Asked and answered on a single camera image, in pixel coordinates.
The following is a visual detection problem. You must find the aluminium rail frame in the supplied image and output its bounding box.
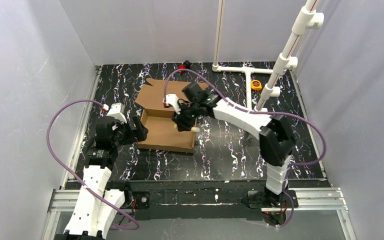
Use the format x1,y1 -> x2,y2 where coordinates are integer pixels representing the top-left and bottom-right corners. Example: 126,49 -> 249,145
41,66 -> 359,240

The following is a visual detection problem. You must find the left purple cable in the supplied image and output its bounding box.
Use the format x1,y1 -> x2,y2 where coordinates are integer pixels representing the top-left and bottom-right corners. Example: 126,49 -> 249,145
46,99 -> 141,231

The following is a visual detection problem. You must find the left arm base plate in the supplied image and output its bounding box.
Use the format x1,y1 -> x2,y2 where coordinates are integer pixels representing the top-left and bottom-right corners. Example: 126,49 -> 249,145
105,181 -> 150,210

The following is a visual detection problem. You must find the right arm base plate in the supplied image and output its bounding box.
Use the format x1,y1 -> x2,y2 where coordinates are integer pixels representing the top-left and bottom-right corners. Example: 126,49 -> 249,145
242,189 -> 299,209

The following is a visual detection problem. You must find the white PVC pipe frame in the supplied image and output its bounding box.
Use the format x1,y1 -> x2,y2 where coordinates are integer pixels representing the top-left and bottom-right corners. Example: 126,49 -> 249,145
212,0 -> 325,110

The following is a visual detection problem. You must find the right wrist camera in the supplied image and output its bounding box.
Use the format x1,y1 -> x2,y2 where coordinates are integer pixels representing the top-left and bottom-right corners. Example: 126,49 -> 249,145
163,94 -> 181,114

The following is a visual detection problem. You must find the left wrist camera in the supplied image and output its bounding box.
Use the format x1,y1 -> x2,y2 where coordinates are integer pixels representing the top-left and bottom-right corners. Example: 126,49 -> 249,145
107,102 -> 128,124

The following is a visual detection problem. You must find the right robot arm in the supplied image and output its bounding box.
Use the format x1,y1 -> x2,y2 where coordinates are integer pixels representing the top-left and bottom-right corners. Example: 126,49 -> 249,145
163,82 -> 296,207

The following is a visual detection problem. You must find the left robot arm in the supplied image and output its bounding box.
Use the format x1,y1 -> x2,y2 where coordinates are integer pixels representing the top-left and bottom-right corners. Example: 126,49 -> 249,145
54,115 -> 149,240

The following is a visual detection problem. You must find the yellow tube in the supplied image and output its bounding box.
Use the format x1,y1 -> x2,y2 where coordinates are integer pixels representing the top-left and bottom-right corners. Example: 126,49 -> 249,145
174,124 -> 200,133

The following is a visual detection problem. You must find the red black stamp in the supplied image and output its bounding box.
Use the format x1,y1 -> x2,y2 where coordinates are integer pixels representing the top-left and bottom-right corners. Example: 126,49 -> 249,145
177,60 -> 192,74

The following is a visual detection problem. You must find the orange tape measure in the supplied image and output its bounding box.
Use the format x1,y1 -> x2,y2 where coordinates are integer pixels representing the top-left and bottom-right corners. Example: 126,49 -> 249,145
250,79 -> 263,91

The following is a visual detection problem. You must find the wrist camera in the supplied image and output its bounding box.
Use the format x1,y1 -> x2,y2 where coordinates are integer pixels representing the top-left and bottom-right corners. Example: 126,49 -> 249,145
163,94 -> 181,114
107,102 -> 128,124

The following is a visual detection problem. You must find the brown cardboard box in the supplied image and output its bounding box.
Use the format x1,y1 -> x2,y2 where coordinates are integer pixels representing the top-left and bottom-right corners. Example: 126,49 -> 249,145
135,78 -> 196,154

